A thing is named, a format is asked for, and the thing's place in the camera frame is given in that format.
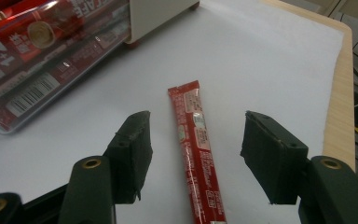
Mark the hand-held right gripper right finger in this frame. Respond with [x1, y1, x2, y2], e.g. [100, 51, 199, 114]
[240, 110, 310, 205]

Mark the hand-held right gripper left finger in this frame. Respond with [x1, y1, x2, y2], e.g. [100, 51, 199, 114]
[103, 110, 154, 205]

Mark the red stick sachet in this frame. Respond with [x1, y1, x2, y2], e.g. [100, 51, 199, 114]
[167, 79, 227, 224]

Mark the clear box of red sachets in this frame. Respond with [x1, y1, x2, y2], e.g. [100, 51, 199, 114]
[0, 0, 132, 134]

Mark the beige box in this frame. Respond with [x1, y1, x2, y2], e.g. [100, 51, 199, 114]
[125, 0, 200, 49]

